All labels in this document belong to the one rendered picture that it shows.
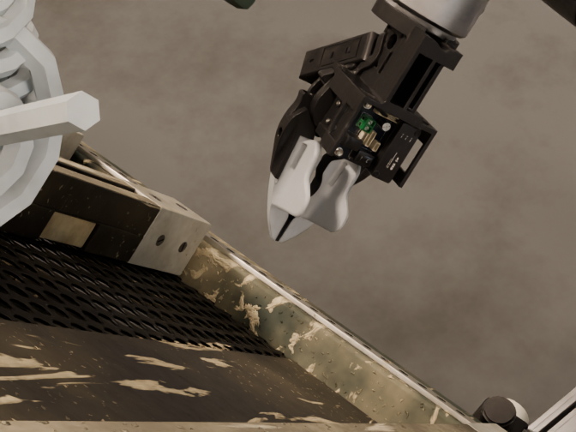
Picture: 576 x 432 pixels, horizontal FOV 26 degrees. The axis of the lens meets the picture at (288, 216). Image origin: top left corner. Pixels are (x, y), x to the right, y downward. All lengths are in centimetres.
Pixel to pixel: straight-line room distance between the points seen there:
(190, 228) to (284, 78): 149
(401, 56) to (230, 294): 57
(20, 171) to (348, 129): 63
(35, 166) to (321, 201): 69
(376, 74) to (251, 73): 193
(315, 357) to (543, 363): 113
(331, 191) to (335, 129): 7
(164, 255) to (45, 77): 108
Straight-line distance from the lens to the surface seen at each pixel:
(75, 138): 153
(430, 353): 244
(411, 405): 135
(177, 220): 137
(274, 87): 285
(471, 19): 95
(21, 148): 31
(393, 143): 94
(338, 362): 137
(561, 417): 216
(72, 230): 123
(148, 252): 136
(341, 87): 95
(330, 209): 99
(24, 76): 33
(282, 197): 99
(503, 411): 148
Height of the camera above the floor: 208
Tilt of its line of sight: 53 degrees down
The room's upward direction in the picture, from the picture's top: straight up
